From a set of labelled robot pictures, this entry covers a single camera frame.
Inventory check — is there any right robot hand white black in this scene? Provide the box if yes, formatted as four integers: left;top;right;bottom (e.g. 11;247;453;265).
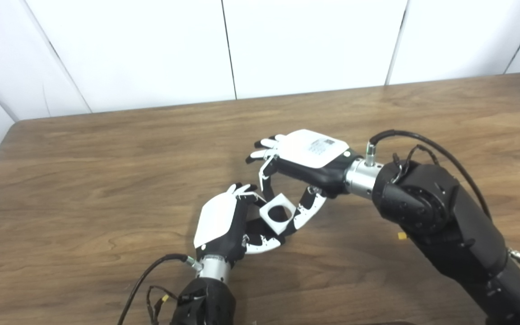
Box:
246;129;362;237

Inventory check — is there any black peg with base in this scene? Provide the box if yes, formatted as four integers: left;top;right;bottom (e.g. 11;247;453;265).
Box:
246;203;294;246

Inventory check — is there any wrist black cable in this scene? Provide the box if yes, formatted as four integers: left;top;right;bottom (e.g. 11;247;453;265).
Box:
116;254;204;325
365;130;493;222

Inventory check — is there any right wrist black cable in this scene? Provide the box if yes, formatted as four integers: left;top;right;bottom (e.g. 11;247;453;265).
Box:
365;130;493;222

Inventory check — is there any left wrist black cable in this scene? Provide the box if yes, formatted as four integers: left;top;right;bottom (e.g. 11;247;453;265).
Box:
116;254;204;325

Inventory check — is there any white square piece with hole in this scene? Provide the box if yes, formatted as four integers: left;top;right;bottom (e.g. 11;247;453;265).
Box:
259;193;297;235

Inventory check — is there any left thin wire yellow tag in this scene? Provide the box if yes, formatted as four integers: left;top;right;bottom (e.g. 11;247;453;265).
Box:
146;284;180;325

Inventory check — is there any right thin black wire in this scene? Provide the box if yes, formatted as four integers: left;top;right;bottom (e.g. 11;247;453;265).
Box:
392;144;440;174

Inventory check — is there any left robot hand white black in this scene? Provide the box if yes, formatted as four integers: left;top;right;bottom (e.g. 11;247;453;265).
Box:
194;182;286;271

